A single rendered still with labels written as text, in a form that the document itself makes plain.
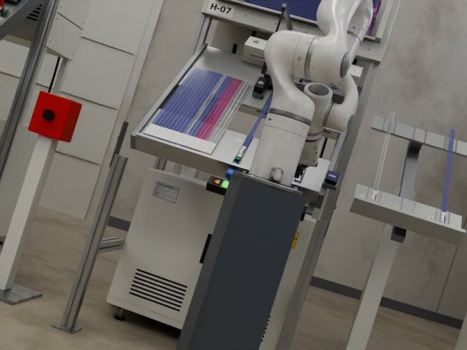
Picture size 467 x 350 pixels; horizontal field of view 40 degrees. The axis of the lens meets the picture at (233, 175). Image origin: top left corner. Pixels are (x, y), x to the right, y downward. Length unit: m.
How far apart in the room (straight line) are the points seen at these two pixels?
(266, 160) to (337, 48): 0.34
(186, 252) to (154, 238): 0.14
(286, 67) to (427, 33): 4.15
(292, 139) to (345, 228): 3.89
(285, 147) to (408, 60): 4.11
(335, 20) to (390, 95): 3.88
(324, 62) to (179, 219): 1.07
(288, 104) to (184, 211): 0.96
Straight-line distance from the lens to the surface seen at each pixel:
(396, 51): 5.72
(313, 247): 2.18
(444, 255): 5.95
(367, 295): 2.26
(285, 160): 1.70
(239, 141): 2.31
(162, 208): 2.56
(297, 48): 1.74
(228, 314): 1.70
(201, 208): 2.52
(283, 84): 1.73
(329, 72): 1.72
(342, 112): 1.89
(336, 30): 1.77
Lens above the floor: 0.70
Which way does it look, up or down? level
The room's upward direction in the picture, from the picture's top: 18 degrees clockwise
